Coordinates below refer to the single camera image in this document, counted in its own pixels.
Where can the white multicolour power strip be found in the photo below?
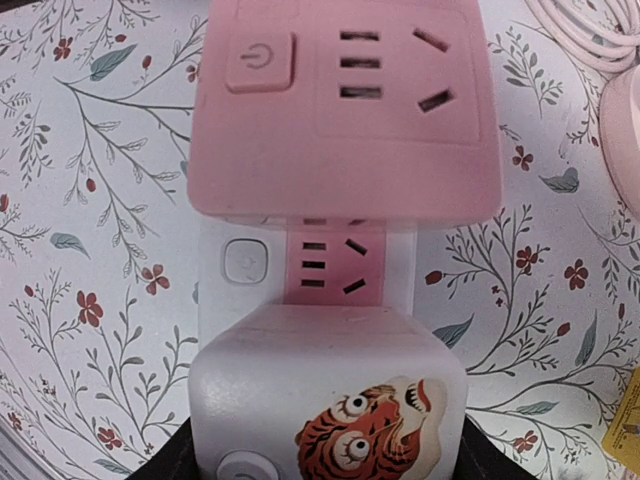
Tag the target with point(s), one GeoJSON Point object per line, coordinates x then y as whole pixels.
{"type": "Point", "coordinates": [243, 268]}

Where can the white tiger cube socket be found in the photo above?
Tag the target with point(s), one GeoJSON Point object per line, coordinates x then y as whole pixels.
{"type": "Point", "coordinates": [320, 392]}

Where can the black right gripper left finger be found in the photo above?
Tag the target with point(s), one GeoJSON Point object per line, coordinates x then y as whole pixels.
{"type": "Point", "coordinates": [174, 461]}

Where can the round pink socket base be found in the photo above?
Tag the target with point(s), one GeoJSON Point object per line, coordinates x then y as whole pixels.
{"type": "Point", "coordinates": [619, 131]}

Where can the pink cube socket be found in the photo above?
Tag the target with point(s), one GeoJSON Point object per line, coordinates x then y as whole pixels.
{"type": "Point", "coordinates": [371, 111]}

